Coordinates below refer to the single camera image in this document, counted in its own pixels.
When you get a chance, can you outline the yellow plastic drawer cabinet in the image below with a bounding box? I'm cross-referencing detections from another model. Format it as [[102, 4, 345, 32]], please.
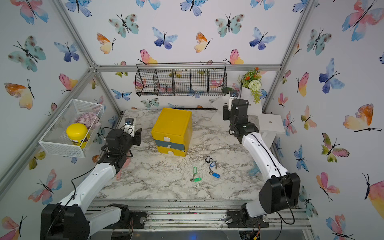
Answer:
[[151, 108, 193, 154]]

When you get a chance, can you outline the yellow bottom drawer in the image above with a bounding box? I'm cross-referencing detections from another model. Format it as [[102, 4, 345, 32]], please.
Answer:
[[157, 146, 187, 157]]

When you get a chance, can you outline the green tag key bunch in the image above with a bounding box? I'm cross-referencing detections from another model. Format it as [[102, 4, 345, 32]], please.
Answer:
[[190, 167, 202, 182]]

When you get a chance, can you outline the teal drawer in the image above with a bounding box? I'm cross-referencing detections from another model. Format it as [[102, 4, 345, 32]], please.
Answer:
[[155, 140, 186, 152]]

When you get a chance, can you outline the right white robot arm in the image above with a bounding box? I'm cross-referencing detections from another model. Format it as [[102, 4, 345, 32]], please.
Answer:
[[223, 97, 301, 227]]

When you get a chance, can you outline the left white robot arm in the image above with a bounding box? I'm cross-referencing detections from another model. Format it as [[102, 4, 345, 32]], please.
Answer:
[[40, 129, 142, 240]]

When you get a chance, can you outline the small white pot green plant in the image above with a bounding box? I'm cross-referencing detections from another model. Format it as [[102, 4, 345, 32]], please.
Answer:
[[222, 87, 237, 97]]

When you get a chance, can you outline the white tiered step shelf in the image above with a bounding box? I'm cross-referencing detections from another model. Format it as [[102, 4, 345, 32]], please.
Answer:
[[211, 96, 285, 148]]

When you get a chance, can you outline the pink flower bunch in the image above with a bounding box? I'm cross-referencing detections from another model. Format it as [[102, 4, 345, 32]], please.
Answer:
[[75, 112, 101, 130]]

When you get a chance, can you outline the white pot with flowers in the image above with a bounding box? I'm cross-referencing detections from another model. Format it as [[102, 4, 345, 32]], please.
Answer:
[[239, 68, 263, 104]]

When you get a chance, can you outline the yellow lidded jar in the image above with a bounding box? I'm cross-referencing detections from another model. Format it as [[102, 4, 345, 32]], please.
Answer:
[[66, 123, 90, 150]]

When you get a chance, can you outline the teal paddle board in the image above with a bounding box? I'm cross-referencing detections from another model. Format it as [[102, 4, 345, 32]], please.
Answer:
[[249, 162, 260, 177]]

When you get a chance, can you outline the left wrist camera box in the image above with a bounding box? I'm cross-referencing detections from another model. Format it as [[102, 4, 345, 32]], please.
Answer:
[[123, 118, 135, 138]]

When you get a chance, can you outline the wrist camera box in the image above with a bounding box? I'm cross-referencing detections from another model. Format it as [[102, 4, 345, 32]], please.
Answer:
[[228, 91, 239, 112], [123, 118, 135, 138]]

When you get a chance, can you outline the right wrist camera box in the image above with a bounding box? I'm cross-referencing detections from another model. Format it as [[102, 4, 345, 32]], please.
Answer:
[[228, 91, 239, 112]]

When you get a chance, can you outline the white mesh wall basket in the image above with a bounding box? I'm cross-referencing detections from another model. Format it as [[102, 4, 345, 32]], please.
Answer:
[[39, 99, 105, 158]]

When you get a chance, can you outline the black wire wall basket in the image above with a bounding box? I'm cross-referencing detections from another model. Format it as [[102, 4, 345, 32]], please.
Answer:
[[134, 62, 227, 99]]

